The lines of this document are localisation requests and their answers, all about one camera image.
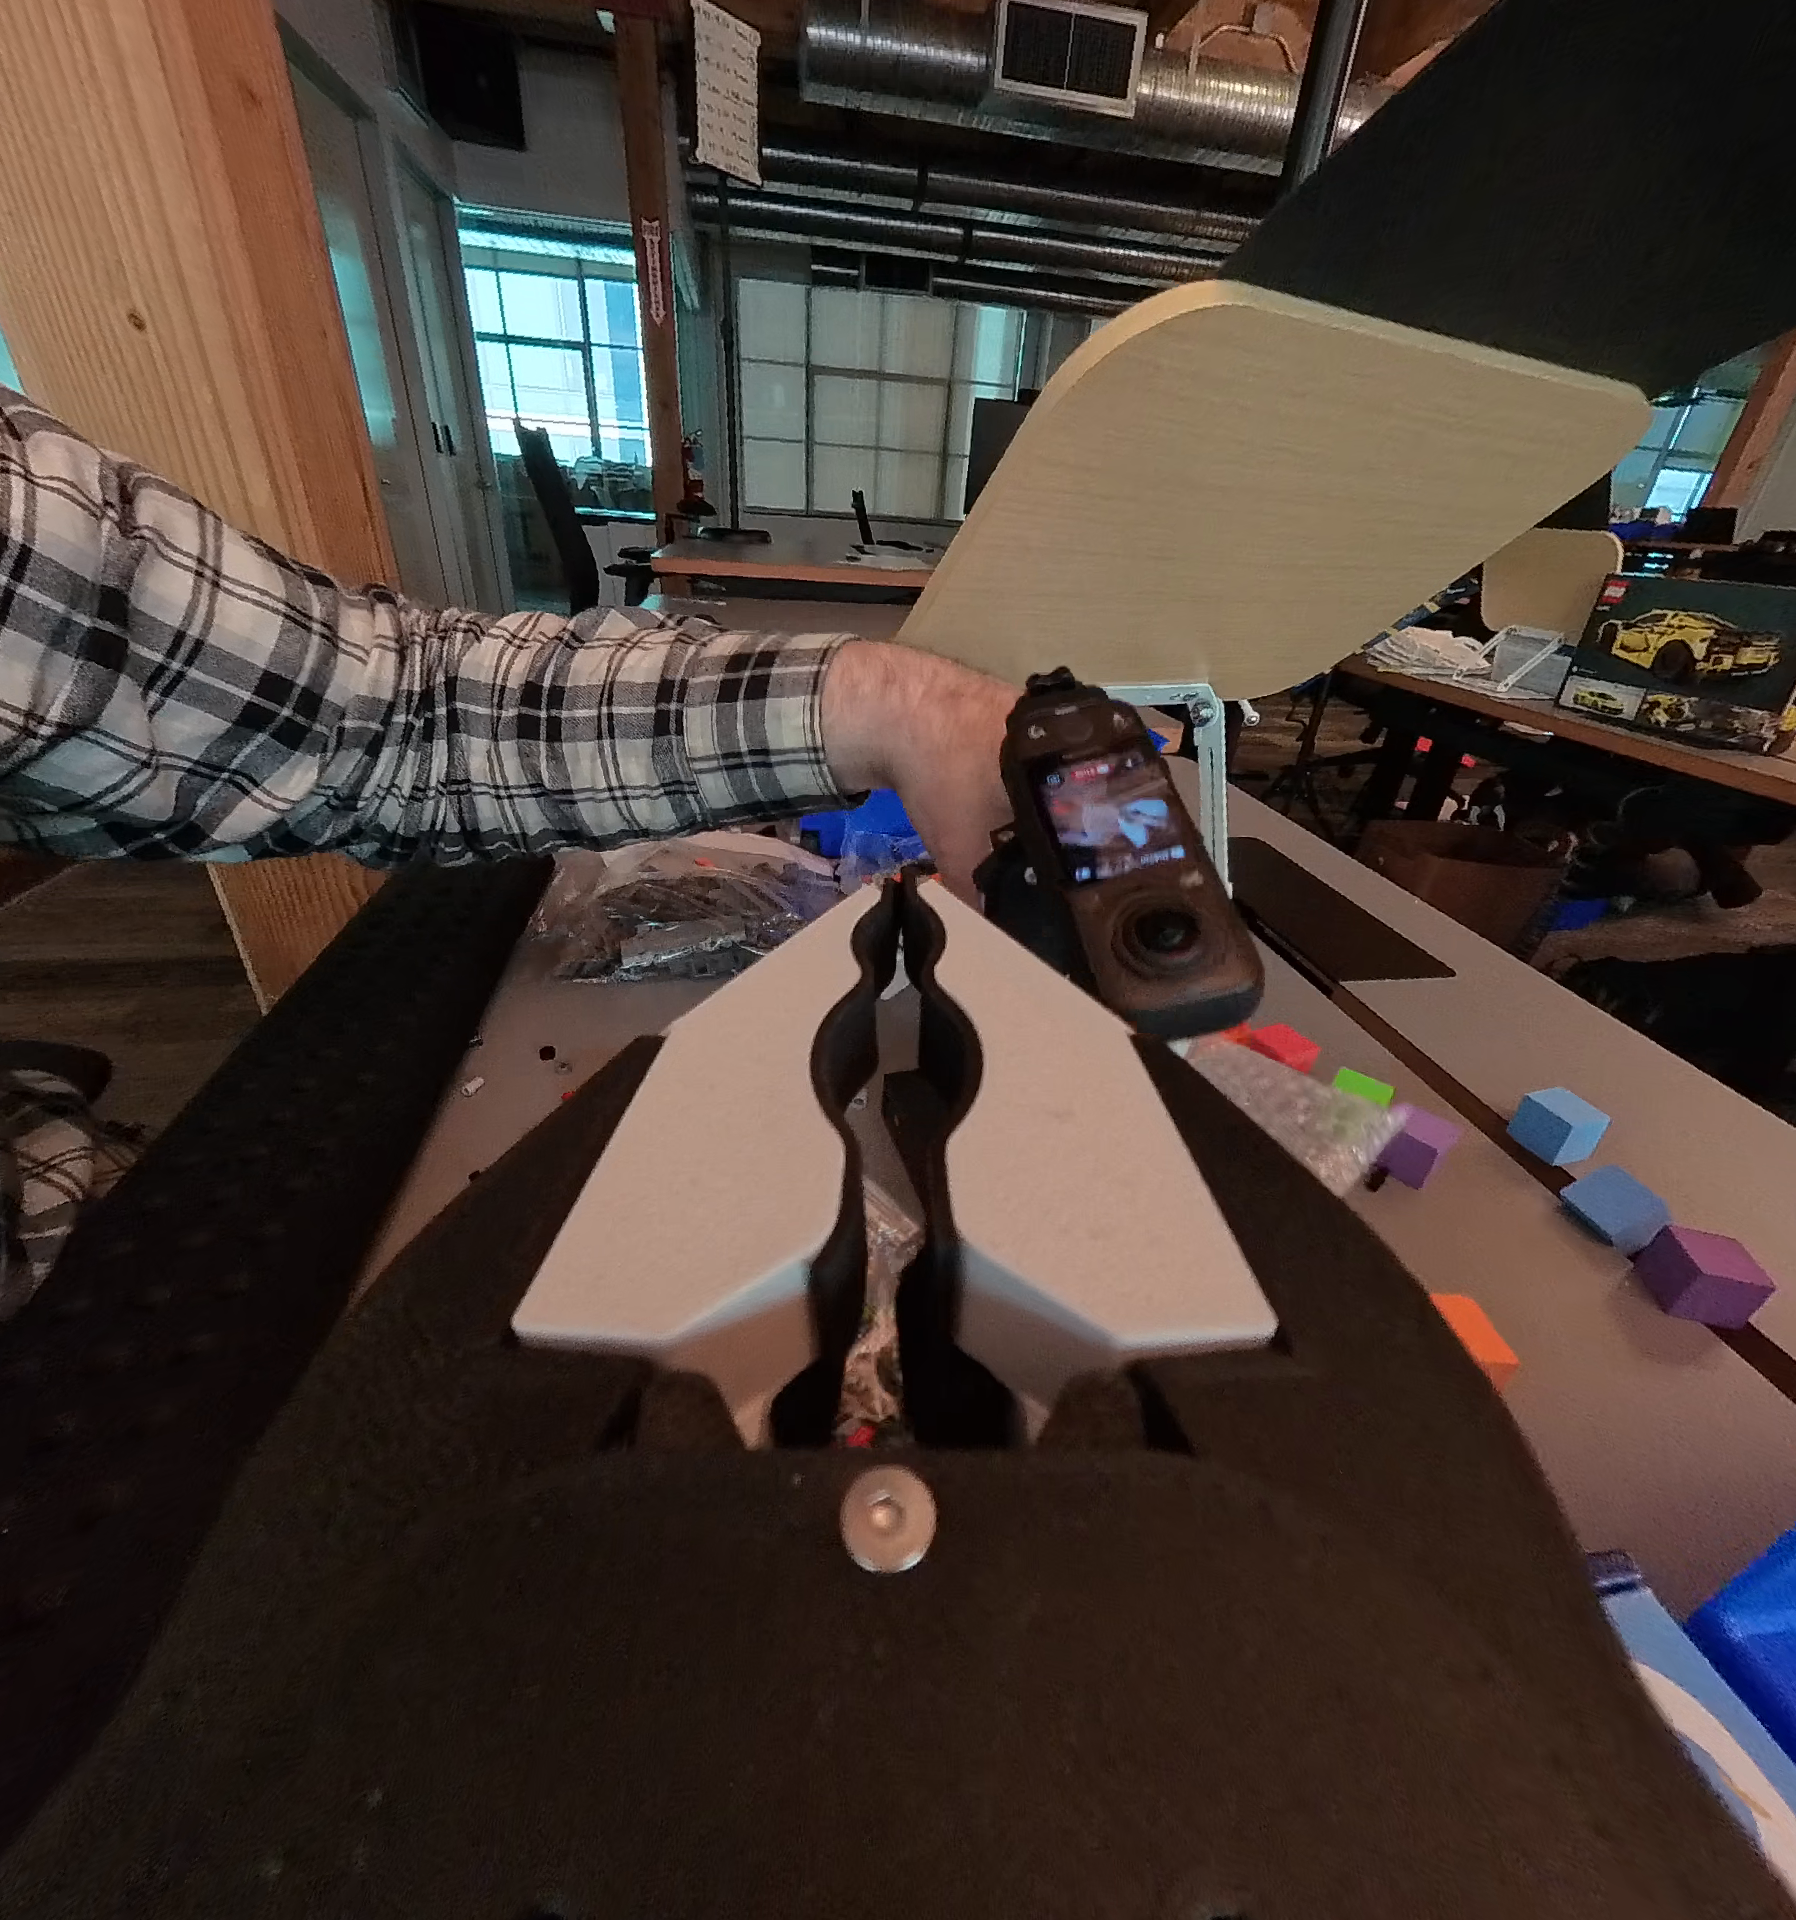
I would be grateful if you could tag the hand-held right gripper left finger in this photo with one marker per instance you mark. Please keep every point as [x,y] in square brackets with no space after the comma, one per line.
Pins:
[689,1200]

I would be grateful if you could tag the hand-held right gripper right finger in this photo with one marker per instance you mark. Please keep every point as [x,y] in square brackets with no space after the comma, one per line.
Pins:
[1108,1200]

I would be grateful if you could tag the shiny bag of black parts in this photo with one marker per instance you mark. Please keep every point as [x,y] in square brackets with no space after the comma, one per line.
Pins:
[1287,1111]

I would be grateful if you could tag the red foam block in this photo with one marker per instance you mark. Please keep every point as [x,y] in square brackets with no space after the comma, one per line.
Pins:
[1283,1046]

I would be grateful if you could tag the green foam block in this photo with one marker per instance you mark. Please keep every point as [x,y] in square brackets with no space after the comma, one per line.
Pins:
[1363,1086]

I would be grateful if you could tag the purple foam block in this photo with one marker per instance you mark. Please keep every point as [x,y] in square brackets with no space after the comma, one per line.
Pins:
[1702,1274]
[1421,1148]

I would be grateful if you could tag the orange foam block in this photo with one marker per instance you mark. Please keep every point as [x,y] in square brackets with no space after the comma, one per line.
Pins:
[1481,1341]

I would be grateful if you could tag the blue foam block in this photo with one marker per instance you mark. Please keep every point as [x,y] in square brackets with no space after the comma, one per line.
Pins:
[1557,1125]
[1615,1210]

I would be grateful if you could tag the person's left forearm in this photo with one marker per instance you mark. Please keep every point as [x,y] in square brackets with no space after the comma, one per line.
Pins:
[386,704]

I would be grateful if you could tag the long background desk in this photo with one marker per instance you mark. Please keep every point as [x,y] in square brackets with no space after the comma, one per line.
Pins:
[1664,756]

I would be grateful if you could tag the grey desk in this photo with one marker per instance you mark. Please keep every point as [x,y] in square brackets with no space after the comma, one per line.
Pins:
[1664,1440]

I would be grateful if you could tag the person's left hand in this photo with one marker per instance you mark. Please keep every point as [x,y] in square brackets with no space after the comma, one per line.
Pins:
[958,766]

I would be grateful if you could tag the clear bag of mixed parts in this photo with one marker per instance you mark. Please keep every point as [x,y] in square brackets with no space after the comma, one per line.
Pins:
[657,914]

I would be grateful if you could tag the brown cardboard box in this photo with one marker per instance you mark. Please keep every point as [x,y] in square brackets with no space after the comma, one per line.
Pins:
[1468,878]

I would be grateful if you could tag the dark perforated panel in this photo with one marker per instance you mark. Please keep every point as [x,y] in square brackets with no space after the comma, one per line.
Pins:
[162,1200]

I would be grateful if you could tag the tan background book stand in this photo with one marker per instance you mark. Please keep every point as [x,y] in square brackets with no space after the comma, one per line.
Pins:
[1552,579]

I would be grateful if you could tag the red fire extinguisher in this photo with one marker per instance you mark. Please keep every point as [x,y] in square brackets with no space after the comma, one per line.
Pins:
[692,472]

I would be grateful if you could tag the yellow car picture box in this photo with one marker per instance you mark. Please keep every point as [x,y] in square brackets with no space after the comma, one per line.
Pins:
[1692,659]

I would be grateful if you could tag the ceiling air vent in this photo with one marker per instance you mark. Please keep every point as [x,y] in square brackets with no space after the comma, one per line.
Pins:
[1070,52]

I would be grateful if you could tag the large printed instruction sheet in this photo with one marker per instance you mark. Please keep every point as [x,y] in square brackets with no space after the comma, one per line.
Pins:
[1588,164]

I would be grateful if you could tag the white hanging chart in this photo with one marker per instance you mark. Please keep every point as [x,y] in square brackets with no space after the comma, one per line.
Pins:
[726,89]

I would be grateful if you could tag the white crossbar bracket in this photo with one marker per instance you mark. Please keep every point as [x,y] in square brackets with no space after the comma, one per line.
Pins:
[1175,698]

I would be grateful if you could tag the metal air duct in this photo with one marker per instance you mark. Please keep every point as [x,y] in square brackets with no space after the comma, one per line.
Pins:
[899,61]

